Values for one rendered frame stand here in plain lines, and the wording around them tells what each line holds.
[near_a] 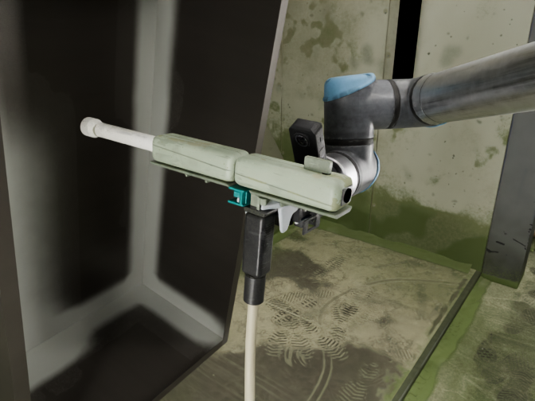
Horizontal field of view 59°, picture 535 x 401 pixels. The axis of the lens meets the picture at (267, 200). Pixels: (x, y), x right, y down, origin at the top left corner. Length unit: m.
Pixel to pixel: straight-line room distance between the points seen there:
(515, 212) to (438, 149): 0.48
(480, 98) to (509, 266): 2.05
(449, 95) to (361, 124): 0.16
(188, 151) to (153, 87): 0.61
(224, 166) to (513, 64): 0.38
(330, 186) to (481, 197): 2.09
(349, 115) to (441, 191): 1.85
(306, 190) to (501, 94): 0.29
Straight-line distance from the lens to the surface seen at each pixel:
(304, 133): 0.70
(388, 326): 2.22
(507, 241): 2.67
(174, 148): 0.69
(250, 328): 0.72
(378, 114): 0.87
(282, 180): 0.58
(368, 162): 0.87
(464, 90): 0.75
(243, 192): 0.63
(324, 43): 2.80
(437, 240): 2.77
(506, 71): 0.69
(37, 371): 1.37
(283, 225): 0.65
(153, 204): 1.39
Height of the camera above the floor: 1.36
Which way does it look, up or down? 23 degrees down
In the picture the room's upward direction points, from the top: straight up
